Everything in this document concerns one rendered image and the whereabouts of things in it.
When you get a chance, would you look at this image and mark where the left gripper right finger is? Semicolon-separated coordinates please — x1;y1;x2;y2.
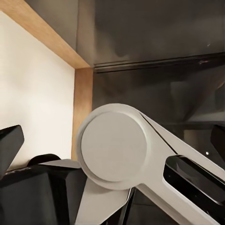
210;124;225;162

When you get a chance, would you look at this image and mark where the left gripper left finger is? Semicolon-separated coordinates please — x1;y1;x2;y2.
0;125;24;180

